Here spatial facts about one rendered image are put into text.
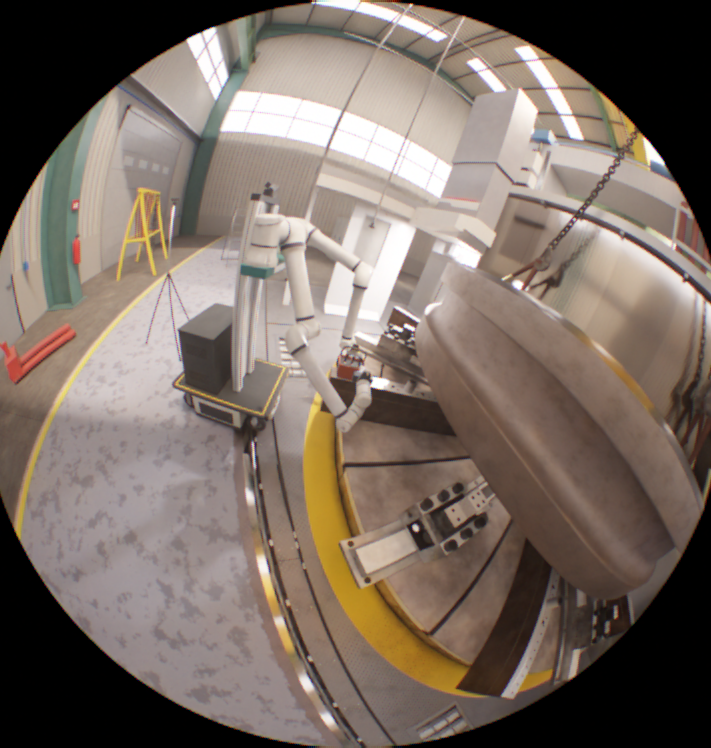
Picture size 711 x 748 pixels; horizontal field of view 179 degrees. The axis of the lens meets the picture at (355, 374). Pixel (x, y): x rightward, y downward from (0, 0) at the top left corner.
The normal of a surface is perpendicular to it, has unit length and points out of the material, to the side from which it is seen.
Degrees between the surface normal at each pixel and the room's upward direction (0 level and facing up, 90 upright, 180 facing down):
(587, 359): 90
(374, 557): 0
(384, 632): 0
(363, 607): 0
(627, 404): 90
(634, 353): 90
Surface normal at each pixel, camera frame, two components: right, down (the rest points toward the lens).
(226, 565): 0.30, -0.77
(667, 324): -0.89, -0.03
